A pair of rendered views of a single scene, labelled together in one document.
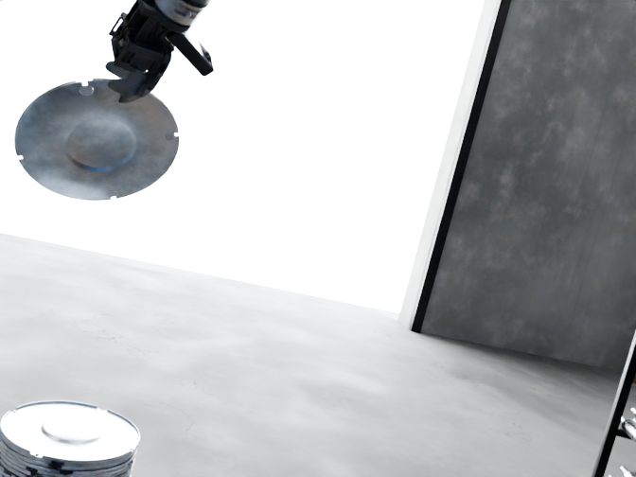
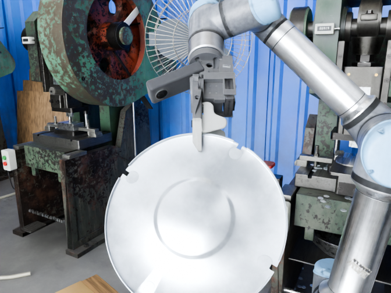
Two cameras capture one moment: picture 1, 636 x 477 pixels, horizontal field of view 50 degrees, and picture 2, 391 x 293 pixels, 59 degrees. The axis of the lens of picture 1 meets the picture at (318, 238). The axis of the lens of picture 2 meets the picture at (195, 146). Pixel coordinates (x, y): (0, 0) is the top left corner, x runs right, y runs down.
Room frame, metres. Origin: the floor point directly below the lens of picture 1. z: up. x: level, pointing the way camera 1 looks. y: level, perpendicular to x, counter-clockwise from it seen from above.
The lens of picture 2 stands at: (1.63, 0.78, 1.20)
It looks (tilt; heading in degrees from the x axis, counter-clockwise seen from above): 14 degrees down; 223
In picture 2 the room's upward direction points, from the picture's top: straight up
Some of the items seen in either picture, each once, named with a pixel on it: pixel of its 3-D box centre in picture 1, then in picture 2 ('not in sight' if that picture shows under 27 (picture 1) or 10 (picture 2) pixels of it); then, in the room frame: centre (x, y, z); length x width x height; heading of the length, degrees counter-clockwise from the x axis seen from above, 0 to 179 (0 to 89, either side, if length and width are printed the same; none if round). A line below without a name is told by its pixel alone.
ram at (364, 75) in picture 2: not in sight; (359, 98); (0.08, 0.29, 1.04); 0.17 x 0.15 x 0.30; 15
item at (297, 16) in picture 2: not in sight; (307, 33); (0.09, 0.04, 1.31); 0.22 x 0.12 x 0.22; 15
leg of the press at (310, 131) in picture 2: not in sight; (295, 202); (-0.02, -0.01, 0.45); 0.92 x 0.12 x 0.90; 15
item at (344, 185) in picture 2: not in sight; (349, 179); (0.21, 0.33, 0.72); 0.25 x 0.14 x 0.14; 15
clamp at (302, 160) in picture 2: not in sight; (314, 155); (0.09, 0.12, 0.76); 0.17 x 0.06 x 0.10; 105
